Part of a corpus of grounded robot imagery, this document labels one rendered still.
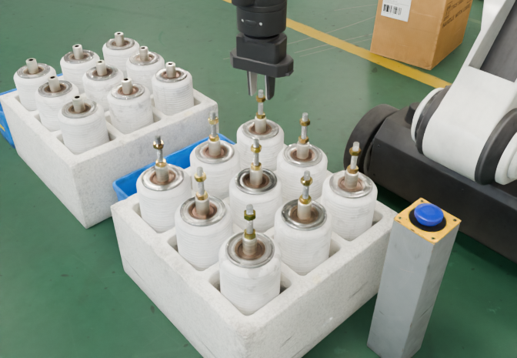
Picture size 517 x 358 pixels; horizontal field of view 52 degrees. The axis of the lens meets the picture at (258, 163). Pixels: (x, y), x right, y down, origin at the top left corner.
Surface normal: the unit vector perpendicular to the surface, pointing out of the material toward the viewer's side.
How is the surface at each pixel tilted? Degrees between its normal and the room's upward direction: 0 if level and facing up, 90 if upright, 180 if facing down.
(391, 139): 45
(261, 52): 90
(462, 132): 57
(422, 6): 90
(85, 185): 90
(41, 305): 0
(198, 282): 0
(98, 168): 90
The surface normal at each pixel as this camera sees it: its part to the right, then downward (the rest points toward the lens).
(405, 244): -0.74, 0.40
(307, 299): 0.67, 0.45
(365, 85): 0.00, -0.80
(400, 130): -0.52, -0.28
